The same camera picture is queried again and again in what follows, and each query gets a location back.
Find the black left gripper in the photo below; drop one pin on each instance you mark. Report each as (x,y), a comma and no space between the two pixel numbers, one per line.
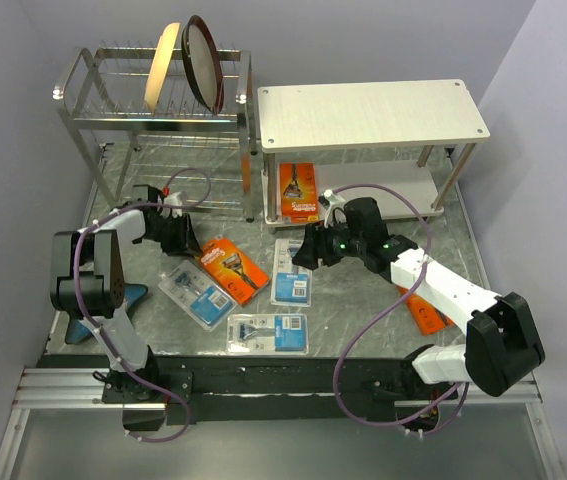
(186,241)

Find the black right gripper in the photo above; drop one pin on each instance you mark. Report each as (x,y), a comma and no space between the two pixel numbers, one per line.
(316,244)

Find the orange razor box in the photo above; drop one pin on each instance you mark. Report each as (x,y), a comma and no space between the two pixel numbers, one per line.
(298,193)
(428,319)
(232,269)

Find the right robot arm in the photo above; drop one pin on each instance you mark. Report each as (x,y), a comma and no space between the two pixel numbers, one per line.
(502,344)

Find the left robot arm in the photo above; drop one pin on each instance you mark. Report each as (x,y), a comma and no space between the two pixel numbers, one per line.
(87,275)

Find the white two-tier shelf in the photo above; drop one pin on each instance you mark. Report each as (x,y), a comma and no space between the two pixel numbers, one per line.
(414,137)

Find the blue razor blister pack centre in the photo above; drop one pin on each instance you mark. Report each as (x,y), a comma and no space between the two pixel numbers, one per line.
(291,284)

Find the blue razor blister pack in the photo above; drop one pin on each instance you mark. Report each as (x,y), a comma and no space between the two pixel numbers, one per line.
(291,284)
(197,294)
(268,335)

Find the blue razor blister pack left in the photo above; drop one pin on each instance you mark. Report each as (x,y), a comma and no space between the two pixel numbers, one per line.
(197,294)

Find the steel dish rack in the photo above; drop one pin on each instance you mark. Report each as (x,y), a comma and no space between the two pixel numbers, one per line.
(99,99)

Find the blue razor blister pack front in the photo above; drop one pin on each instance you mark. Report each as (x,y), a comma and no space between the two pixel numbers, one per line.
(268,335)

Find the blue star-shaped dish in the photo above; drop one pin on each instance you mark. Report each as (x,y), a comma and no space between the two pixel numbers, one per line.
(76,333)

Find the dark brown plate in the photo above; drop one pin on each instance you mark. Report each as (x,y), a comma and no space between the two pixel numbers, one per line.
(202,65)

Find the cream plate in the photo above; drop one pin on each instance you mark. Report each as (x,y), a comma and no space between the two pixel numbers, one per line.
(160,65)

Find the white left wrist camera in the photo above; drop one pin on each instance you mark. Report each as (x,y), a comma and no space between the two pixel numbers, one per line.
(173,203)

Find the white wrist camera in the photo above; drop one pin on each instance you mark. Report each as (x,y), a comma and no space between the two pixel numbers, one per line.
(173,203)
(329,199)

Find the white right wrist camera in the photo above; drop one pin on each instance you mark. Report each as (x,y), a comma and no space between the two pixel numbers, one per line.
(329,199)

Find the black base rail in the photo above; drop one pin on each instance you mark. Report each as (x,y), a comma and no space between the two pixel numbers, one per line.
(224,388)

